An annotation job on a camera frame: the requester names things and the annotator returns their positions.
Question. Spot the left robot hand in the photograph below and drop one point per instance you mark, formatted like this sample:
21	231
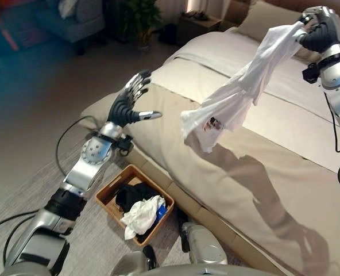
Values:
123	107

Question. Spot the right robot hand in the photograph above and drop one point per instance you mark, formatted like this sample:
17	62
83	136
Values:
316	31

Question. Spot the white printed t-shirt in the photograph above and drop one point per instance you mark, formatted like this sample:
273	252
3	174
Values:
241	92

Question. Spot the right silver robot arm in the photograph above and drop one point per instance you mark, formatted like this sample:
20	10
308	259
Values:
337	83

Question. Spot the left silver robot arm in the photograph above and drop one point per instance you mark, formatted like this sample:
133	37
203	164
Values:
69	184

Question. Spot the beige pillow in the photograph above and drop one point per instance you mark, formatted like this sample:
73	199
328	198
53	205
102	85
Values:
262	20

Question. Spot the white bed sheet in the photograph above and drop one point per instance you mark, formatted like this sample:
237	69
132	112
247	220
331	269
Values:
287	95

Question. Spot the green potted plant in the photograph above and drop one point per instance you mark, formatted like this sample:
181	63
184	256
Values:
141	20

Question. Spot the black garment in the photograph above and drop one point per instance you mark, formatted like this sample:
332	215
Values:
135	195

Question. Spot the brown woven laundry basket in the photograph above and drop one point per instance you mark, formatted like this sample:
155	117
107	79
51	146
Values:
115	198

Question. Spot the blue-grey sofa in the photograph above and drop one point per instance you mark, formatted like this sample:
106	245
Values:
72	20

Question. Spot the brown bedside table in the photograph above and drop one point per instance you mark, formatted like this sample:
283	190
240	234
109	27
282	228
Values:
197	27

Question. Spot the white crumpled garment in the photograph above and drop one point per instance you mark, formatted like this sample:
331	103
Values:
142	215

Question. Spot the blue cloth item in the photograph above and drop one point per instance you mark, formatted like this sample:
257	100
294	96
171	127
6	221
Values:
161	212

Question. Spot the white cloth on sofa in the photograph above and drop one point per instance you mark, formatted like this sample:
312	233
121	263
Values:
68	8

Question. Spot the dark items on bedside table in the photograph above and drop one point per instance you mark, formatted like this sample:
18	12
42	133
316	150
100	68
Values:
197	15

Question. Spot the beige bed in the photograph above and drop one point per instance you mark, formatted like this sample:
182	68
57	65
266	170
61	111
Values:
244	161

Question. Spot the silver robot legs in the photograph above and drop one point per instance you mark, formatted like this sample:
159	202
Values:
187	253

